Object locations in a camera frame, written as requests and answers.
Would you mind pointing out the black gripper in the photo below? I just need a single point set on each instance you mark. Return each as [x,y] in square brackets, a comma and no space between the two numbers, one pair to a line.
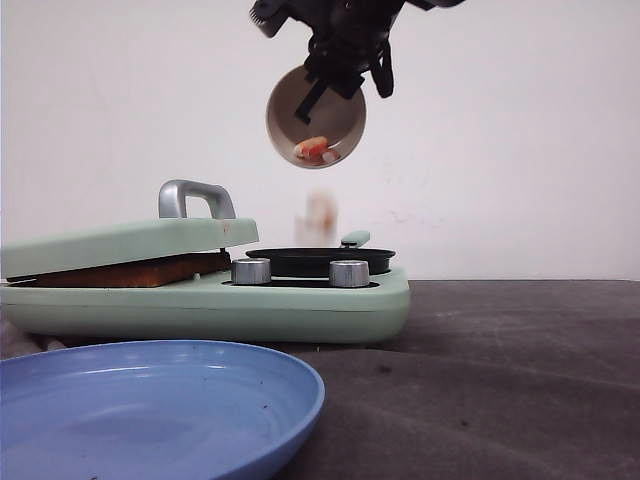
[350,38]

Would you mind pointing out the beige ribbed ceramic bowl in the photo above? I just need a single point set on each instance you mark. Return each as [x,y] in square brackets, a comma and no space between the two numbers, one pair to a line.
[341,121]

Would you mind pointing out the orange white shrimp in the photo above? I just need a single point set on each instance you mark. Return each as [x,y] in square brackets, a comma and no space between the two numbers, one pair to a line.
[316,152]

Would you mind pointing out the toast bread slice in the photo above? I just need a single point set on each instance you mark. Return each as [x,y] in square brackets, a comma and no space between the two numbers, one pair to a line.
[139,274]

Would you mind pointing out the falling blurred shrimp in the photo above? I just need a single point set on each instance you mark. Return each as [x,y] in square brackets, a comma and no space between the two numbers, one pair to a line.
[317,226]

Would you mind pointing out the mint green breakfast maker base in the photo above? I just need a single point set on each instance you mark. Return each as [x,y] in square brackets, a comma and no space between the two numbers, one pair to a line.
[211,307]

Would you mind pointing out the right silver control knob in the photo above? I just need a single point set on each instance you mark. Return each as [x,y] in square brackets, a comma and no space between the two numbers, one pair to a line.
[349,273]

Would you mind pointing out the silver control knob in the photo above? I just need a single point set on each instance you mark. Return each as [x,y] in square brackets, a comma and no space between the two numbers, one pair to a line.
[349,273]
[250,271]

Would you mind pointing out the left silver control knob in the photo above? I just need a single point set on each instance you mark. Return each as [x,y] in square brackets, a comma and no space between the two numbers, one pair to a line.
[250,271]

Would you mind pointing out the grey table cloth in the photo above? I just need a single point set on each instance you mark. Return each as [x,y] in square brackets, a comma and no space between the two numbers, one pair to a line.
[486,380]

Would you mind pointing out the blue plastic plate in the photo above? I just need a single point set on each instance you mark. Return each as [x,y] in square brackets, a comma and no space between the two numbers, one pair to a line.
[175,409]

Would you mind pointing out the black frying pan green handle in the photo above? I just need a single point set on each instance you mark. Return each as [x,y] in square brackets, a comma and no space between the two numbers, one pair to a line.
[313,262]

